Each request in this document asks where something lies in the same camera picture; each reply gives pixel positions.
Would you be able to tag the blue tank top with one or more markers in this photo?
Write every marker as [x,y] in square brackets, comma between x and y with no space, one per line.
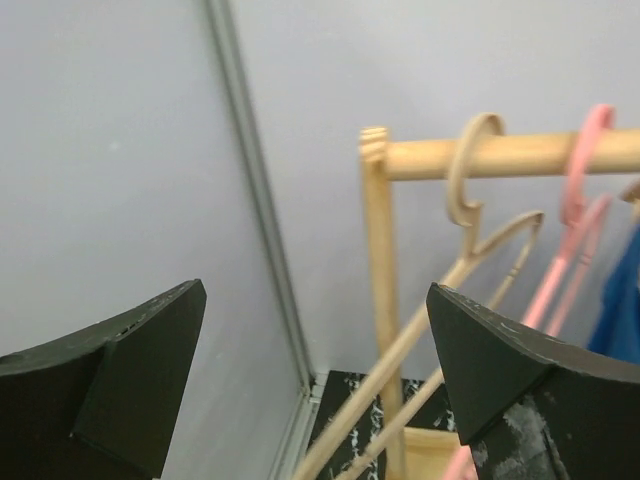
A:
[616,334]

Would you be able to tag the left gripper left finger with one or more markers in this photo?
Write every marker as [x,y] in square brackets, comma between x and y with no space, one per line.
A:
[102,402]

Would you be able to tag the pink plastic hanger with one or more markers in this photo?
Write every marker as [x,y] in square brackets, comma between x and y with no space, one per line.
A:
[583,220]

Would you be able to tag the beige wooden hanger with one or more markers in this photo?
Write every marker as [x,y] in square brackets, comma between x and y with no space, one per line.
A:
[411,453]

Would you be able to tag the wooden clothes rack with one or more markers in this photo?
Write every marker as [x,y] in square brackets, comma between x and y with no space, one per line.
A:
[482,151]

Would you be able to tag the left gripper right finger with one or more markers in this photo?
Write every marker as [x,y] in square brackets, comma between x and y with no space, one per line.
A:
[528,405]

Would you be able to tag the cream wooden hanger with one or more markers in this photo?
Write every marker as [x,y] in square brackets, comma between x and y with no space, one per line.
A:
[631,195]

